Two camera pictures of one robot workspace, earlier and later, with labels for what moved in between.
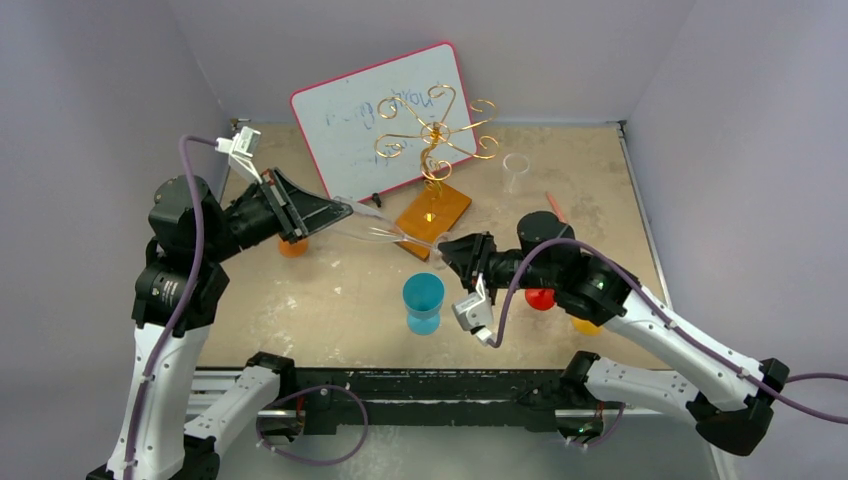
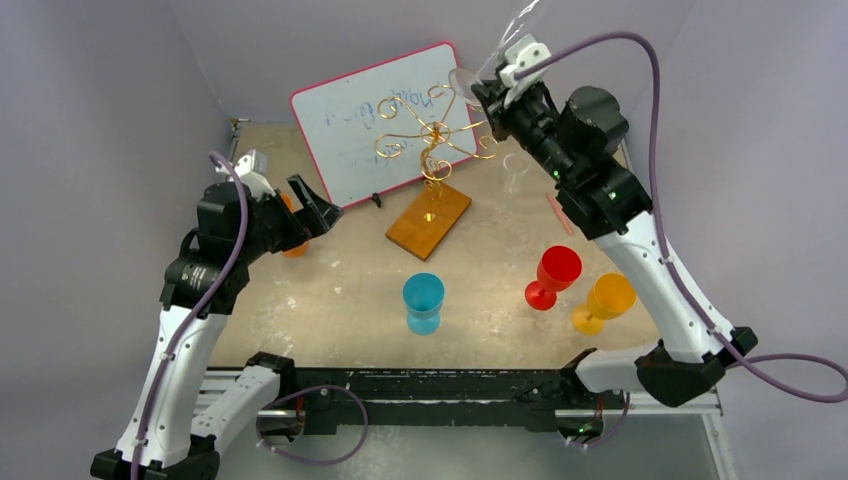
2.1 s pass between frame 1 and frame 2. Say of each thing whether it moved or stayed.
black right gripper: moved
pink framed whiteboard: stayed
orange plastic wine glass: stayed
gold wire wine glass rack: stayed
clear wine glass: moved
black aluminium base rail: stayed
